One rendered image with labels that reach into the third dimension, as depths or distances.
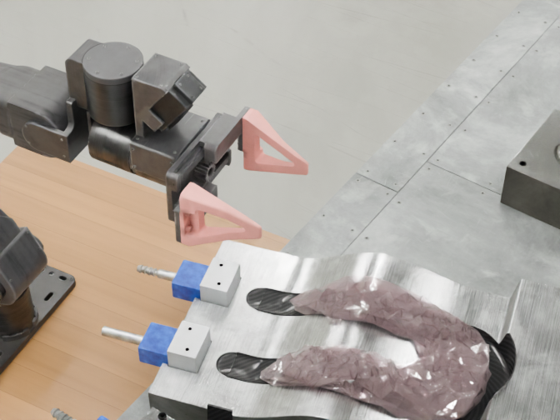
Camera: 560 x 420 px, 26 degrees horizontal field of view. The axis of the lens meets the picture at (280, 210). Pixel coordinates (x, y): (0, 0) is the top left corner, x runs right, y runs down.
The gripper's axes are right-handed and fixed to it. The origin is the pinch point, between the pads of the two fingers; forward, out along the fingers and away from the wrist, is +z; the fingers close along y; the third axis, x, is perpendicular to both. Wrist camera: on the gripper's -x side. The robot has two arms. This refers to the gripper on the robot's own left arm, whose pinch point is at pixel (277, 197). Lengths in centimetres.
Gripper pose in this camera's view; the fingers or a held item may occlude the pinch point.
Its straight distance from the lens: 114.8
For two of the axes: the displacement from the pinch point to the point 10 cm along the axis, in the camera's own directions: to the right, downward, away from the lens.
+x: -0.1, 7.0, 7.1
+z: 8.9, 3.4, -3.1
